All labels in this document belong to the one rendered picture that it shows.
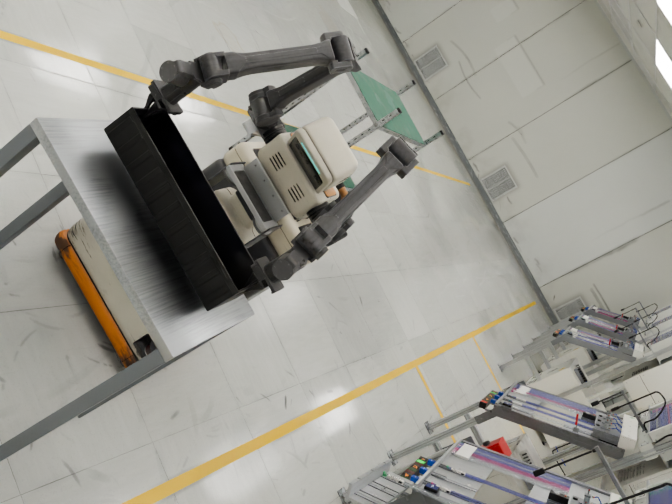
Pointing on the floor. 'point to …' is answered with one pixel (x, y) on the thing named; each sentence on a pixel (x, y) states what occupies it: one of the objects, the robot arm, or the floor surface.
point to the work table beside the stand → (147, 310)
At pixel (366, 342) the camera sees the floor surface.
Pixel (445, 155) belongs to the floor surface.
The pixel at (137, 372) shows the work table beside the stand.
